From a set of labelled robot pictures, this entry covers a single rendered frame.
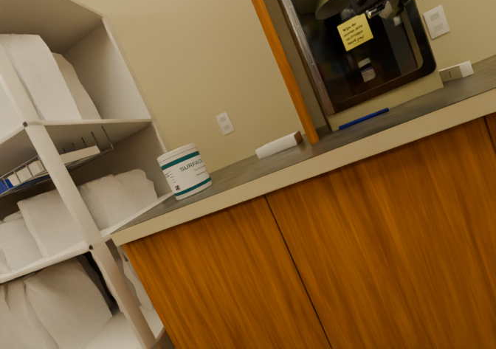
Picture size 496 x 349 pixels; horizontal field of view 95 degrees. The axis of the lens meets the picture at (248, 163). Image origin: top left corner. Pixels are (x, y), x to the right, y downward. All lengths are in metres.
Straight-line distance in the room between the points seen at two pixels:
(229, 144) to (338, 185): 0.84
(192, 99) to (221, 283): 0.97
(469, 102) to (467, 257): 0.32
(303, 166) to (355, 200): 0.14
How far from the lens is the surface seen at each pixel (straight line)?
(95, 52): 1.74
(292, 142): 0.82
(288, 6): 0.84
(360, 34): 0.82
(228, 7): 1.38
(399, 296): 0.70
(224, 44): 1.33
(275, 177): 0.51
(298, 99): 0.70
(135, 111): 1.55
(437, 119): 0.54
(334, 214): 0.57
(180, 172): 0.72
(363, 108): 0.81
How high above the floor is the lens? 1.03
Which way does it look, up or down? 5 degrees down
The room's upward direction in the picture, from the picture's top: 24 degrees counter-clockwise
